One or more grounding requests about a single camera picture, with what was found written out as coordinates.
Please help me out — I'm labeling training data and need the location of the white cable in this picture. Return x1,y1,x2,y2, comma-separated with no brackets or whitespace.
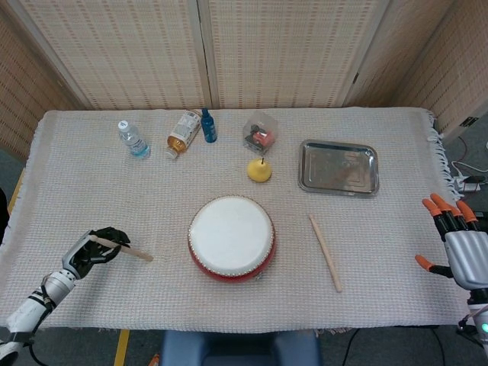
451,159,481,180

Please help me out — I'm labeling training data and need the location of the red cable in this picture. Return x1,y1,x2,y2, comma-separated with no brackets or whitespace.
455,135,473,165

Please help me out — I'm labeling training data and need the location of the clear water bottle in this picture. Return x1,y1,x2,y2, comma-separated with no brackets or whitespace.
117,120,151,159

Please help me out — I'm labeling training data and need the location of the rectangular metal tray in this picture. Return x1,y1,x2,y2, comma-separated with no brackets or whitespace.
297,139,380,198

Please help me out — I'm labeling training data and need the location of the red toy car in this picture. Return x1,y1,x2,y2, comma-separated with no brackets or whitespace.
249,127,276,148

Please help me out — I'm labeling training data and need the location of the clear plastic box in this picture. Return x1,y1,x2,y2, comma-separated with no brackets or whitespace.
242,111,279,156

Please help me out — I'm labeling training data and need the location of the red drum white skin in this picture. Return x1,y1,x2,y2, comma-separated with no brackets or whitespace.
187,194,276,285

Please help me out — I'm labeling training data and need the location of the white power strip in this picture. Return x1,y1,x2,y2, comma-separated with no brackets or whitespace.
455,175,483,194

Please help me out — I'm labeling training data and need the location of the bamboo folding screen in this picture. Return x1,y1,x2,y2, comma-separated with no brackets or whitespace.
0,0,488,161

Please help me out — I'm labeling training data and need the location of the small blue bottle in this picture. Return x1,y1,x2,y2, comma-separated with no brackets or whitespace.
200,108,218,143

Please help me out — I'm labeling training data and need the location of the black floor cable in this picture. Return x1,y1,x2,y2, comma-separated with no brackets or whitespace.
341,327,361,366

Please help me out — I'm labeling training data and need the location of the amber tea bottle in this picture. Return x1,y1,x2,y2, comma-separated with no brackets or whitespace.
164,109,202,159

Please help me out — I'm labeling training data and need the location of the wooden drumstick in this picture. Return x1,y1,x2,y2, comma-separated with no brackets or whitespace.
90,235,154,262
308,213,343,294

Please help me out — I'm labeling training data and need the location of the black box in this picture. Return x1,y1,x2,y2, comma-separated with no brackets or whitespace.
470,210,488,232

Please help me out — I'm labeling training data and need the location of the yellow pear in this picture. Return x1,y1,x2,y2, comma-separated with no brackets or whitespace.
247,156,273,183

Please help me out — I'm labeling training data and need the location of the beige woven tablecloth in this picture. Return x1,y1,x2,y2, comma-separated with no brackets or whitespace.
0,106,476,333

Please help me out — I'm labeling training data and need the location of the silver orange-tipped right robot hand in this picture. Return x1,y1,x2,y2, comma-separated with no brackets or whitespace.
414,193,488,291

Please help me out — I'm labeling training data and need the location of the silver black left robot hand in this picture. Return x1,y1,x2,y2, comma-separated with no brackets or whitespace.
61,226,131,281

